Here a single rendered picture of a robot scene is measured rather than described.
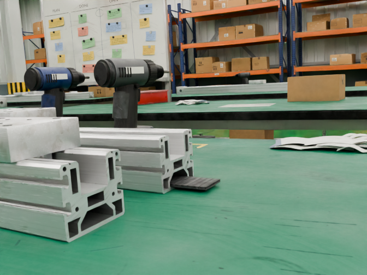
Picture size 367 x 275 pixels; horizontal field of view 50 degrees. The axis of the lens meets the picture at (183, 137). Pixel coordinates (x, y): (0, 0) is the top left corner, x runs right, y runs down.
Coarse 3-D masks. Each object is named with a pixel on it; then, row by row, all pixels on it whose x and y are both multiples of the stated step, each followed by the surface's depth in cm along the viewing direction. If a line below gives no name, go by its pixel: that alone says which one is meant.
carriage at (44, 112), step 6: (18, 108) 87; (24, 108) 85; (30, 108) 84; (36, 108) 82; (42, 108) 80; (48, 108) 80; (54, 108) 81; (0, 114) 73; (6, 114) 72; (12, 114) 72; (18, 114) 74; (24, 114) 75; (30, 114) 76; (36, 114) 77; (42, 114) 78; (48, 114) 80; (54, 114) 81
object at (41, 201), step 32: (32, 160) 45; (64, 160) 44; (96, 160) 48; (0, 192) 46; (32, 192) 44; (64, 192) 42; (96, 192) 46; (0, 224) 47; (32, 224) 44; (64, 224) 42; (96, 224) 46
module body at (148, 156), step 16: (80, 128) 76; (96, 128) 74; (112, 128) 73; (128, 128) 71; (144, 128) 70; (96, 144) 63; (112, 144) 62; (128, 144) 60; (144, 144) 59; (160, 144) 57; (176, 144) 64; (128, 160) 61; (144, 160) 59; (160, 160) 58; (176, 160) 62; (192, 160) 66; (128, 176) 61; (144, 176) 59; (160, 176) 58; (192, 176) 67; (160, 192) 58
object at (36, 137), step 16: (0, 128) 44; (16, 128) 44; (32, 128) 46; (48, 128) 48; (64, 128) 51; (0, 144) 44; (16, 144) 44; (32, 144) 46; (48, 144) 48; (64, 144) 51; (80, 144) 53; (0, 160) 45; (16, 160) 44
